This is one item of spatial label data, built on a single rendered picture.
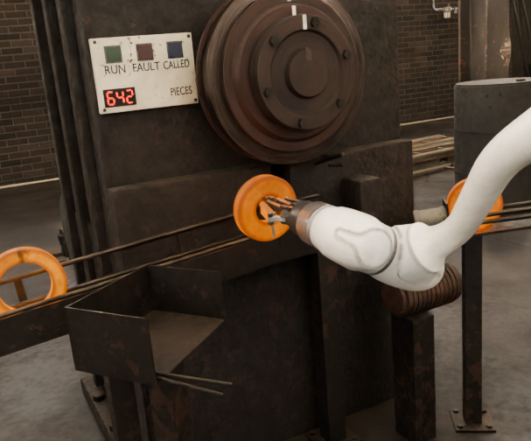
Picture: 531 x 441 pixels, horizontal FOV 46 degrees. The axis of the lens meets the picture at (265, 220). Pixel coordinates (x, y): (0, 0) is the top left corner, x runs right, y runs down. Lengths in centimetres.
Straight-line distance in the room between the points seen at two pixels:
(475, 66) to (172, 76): 461
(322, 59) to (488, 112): 273
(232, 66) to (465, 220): 73
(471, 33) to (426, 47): 406
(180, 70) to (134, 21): 16
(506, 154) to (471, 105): 333
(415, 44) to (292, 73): 843
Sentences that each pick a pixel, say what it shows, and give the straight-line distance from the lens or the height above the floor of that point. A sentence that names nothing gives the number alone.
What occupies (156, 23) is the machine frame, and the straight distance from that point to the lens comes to 169.
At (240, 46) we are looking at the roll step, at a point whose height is 119.
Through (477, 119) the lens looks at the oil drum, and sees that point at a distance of 429.
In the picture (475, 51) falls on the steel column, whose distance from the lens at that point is 605.
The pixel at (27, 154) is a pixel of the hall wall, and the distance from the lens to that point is 764.
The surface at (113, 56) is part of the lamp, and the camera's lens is 163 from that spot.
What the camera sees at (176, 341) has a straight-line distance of 136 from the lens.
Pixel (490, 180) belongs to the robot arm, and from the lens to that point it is 103.
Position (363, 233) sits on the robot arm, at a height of 85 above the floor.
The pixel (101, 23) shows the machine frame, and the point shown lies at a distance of 166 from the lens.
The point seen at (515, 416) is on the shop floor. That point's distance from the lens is 223.
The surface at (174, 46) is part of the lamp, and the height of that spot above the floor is 121.
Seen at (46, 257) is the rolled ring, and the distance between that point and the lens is 153.
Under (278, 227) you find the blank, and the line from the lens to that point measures 146.
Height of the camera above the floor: 116
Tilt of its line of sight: 14 degrees down
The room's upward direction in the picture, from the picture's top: 5 degrees counter-clockwise
